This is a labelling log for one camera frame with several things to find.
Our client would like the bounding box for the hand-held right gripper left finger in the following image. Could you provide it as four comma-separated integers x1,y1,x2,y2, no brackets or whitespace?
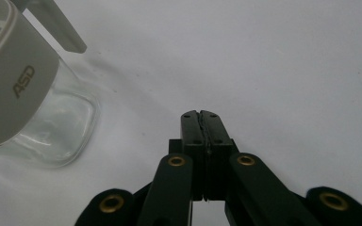
168,109,208,202

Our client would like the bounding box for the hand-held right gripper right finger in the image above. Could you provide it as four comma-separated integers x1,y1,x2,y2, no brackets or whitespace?
199,109,240,202

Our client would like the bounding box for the glass jar with beige collar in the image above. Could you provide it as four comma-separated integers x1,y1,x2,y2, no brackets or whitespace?
0,0,102,169

